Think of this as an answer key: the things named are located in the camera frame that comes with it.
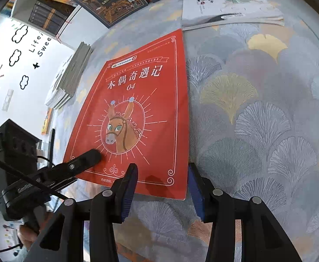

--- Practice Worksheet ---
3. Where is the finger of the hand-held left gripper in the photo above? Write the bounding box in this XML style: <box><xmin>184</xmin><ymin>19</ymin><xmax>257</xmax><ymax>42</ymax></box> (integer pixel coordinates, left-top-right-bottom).
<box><xmin>43</xmin><ymin>149</ymin><xmax>103</xmax><ymax>182</ymax></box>

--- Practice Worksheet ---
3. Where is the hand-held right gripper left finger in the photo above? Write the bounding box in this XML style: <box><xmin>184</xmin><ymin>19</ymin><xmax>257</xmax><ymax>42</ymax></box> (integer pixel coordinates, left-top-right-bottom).
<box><xmin>23</xmin><ymin>163</ymin><xmax>139</xmax><ymax>262</ymax></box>

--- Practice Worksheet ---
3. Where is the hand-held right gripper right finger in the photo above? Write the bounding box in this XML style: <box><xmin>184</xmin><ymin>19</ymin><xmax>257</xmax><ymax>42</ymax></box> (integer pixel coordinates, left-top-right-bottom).
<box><xmin>187</xmin><ymin>163</ymin><xmax>303</xmax><ymax>262</ymax></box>

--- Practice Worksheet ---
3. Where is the red book with donkey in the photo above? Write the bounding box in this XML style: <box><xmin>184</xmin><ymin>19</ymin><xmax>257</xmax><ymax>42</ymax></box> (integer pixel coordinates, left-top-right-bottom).
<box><xmin>63</xmin><ymin>28</ymin><xmax>190</xmax><ymax>201</ymax></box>

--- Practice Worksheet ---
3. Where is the person's left forearm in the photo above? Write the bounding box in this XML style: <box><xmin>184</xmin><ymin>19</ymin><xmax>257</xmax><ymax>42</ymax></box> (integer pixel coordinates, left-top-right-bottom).
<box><xmin>11</xmin><ymin>247</ymin><xmax>33</xmax><ymax>262</ymax></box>

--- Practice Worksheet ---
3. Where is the stack of thin books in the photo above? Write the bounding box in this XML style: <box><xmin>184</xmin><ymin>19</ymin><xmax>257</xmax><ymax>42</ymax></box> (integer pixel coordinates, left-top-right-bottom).
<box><xmin>45</xmin><ymin>41</ymin><xmax>92</xmax><ymax>109</ymax></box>

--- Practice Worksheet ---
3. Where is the row of dark books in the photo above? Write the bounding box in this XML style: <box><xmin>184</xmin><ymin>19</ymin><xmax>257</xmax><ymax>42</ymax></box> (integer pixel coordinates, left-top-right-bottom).
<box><xmin>29</xmin><ymin>0</ymin><xmax>77</xmax><ymax>33</ymax></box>

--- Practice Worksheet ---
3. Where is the person's left hand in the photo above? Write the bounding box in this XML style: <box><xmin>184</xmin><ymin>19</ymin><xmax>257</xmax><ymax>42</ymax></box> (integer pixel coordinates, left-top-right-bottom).
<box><xmin>16</xmin><ymin>222</ymin><xmax>45</xmax><ymax>252</ymax></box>

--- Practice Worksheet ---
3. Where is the black curved bar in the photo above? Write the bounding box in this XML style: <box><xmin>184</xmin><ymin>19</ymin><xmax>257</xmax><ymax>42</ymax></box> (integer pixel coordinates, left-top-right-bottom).
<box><xmin>48</xmin><ymin>128</ymin><xmax>56</xmax><ymax>167</ymax></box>

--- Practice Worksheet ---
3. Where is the orange picture book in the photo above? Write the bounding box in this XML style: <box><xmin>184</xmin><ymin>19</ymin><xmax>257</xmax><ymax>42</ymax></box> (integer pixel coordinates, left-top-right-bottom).
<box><xmin>41</xmin><ymin>107</ymin><xmax>53</xmax><ymax>135</ymax></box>

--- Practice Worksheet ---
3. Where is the leaf-printed blanket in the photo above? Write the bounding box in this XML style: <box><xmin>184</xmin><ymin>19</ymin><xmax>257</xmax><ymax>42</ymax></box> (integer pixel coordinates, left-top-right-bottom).
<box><xmin>43</xmin><ymin>0</ymin><xmax>319</xmax><ymax>262</ymax></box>

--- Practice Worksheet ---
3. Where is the white bookshelf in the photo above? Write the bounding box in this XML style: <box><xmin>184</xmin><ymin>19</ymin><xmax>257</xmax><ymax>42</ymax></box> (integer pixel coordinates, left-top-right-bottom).
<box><xmin>11</xmin><ymin>0</ymin><xmax>111</xmax><ymax>51</ymax></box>

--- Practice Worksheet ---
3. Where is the white book with dancer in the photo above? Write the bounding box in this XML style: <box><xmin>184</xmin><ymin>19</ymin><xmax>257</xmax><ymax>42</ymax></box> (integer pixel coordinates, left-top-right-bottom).
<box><xmin>181</xmin><ymin>0</ymin><xmax>285</xmax><ymax>30</ymax></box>

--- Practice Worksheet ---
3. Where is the white wall socket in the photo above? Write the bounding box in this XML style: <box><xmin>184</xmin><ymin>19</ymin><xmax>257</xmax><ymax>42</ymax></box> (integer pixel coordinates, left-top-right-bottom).
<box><xmin>2</xmin><ymin>89</ymin><xmax>14</xmax><ymax>111</ymax></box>

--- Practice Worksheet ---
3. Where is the black cloud wall sticker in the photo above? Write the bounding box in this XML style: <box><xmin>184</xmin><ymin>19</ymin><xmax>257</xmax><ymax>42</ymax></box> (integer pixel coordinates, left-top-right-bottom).
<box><xmin>9</xmin><ymin>49</ymin><xmax>22</xmax><ymax>67</ymax></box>
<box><xmin>19</xmin><ymin>75</ymin><xmax>31</xmax><ymax>90</ymax></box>

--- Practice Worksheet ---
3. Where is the black lettering wall sticker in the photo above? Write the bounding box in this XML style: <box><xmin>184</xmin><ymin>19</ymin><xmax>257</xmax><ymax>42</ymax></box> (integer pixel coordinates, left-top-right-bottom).
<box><xmin>29</xmin><ymin>31</ymin><xmax>52</xmax><ymax>58</ymax></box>

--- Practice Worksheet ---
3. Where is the cloud wall sticker with leaves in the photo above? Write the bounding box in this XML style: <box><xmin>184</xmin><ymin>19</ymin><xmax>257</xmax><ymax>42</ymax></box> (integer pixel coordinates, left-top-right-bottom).
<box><xmin>11</xmin><ymin>24</ymin><xmax>29</xmax><ymax>43</ymax></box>

